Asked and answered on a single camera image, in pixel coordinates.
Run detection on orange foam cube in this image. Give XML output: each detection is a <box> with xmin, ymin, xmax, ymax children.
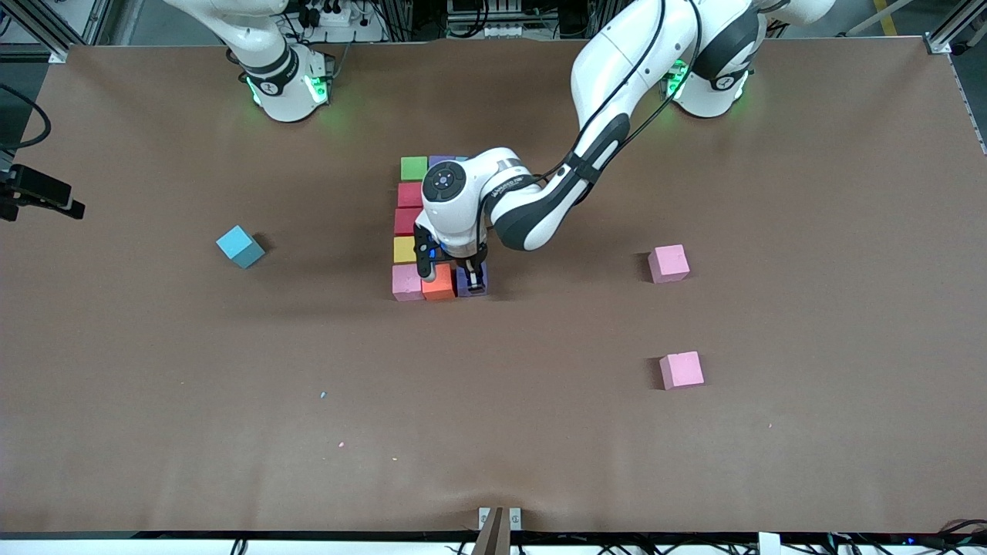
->
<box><xmin>422</xmin><ymin>264</ymin><xmax>457</xmax><ymax>301</ymax></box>

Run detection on pink foam cube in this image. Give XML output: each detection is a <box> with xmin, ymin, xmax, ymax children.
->
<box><xmin>647</xmin><ymin>244</ymin><xmax>691</xmax><ymax>284</ymax></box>
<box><xmin>392</xmin><ymin>264</ymin><xmax>425</xmax><ymax>302</ymax></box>
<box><xmin>659</xmin><ymin>351</ymin><xmax>706</xmax><ymax>391</ymax></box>

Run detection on white rack equipment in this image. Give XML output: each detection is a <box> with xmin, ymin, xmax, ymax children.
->
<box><xmin>446</xmin><ymin>0</ymin><xmax>558</xmax><ymax>39</ymax></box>

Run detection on white power strip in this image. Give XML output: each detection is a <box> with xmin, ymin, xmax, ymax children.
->
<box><xmin>299</xmin><ymin>0</ymin><xmax>377</xmax><ymax>29</ymax></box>

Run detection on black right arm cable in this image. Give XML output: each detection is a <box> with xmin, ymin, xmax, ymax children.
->
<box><xmin>0</xmin><ymin>82</ymin><xmax>52</xmax><ymax>153</ymax></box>

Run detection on aluminium frame profile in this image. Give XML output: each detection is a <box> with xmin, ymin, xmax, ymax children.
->
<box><xmin>0</xmin><ymin>0</ymin><xmax>105</xmax><ymax>64</ymax></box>
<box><xmin>924</xmin><ymin>0</ymin><xmax>987</xmax><ymax>55</ymax></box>

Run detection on metal table edge bracket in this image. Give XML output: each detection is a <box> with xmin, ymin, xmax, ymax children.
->
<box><xmin>472</xmin><ymin>506</ymin><xmax>523</xmax><ymax>555</ymax></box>

